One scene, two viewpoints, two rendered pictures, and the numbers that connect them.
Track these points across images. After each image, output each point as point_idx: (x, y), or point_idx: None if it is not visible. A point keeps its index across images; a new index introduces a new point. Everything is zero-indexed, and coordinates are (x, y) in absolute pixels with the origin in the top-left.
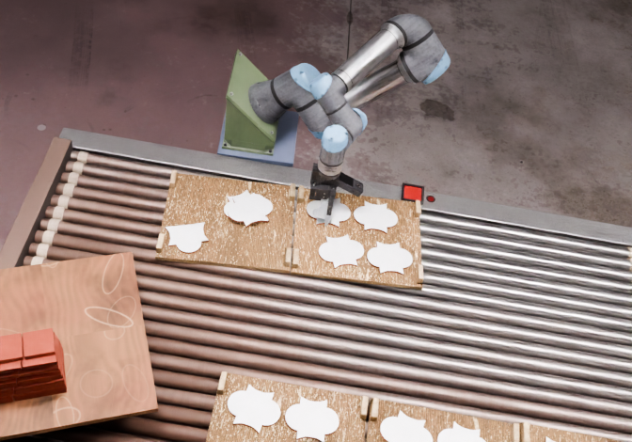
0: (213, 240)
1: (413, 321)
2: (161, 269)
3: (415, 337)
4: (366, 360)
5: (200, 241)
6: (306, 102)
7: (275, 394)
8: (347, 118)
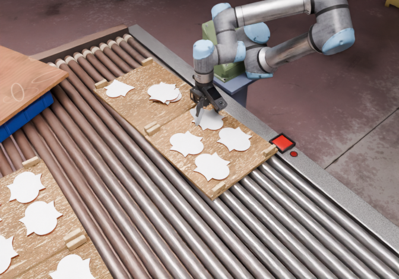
0: (128, 98)
1: (184, 216)
2: (89, 97)
3: (169, 225)
4: (119, 213)
5: (120, 94)
6: (245, 46)
7: (46, 189)
8: (224, 41)
